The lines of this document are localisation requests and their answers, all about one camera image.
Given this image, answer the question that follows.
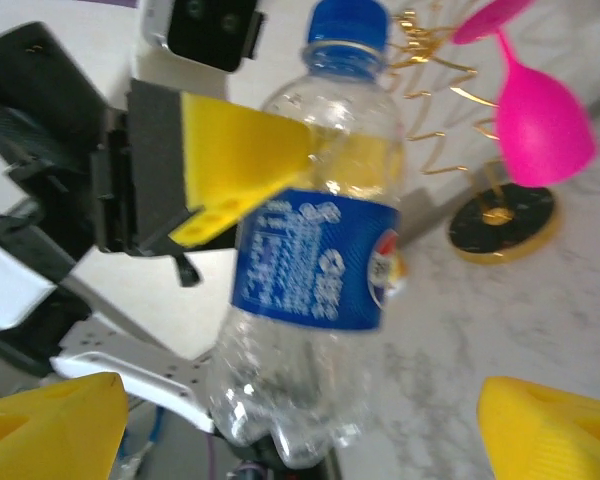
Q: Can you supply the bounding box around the pepsi label bottle blue cap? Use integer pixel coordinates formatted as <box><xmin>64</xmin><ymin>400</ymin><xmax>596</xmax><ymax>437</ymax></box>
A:
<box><xmin>204</xmin><ymin>0</ymin><xmax>406</xmax><ymax>471</ymax></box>

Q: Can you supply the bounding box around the gold wire stand black base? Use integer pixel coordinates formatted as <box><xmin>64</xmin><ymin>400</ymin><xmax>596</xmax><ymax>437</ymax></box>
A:
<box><xmin>382</xmin><ymin>0</ymin><xmax>565</xmax><ymax>267</ymax></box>

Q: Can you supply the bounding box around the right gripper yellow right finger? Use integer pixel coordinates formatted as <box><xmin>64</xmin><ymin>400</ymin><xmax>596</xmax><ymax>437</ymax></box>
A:
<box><xmin>476</xmin><ymin>375</ymin><xmax>600</xmax><ymax>480</ymax></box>

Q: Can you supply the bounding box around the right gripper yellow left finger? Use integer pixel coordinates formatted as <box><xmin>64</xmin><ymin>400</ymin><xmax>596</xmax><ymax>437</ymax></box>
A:
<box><xmin>0</xmin><ymin>372</ymin><xmax>130</xmax><ymax>480</ymax></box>

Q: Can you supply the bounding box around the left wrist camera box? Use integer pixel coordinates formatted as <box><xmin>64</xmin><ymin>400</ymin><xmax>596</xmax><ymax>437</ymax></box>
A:
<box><xmin>132</xmin><ymin>0</ymin><xmax>269</xmax><ymax>101</ymax></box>

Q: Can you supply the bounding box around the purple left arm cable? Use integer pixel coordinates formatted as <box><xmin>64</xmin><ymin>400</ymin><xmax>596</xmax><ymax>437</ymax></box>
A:
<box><xmin>202</xmin><ymin>429</ymin><xmax>224</xmax><ymax>480</ymax></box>

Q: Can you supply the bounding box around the pink plastic wine glass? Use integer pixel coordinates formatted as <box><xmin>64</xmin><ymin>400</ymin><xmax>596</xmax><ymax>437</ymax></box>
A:
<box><xmin>452</xmin><ymin>0</ymin><xmax>600</xmax><ymax>190</ymax></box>

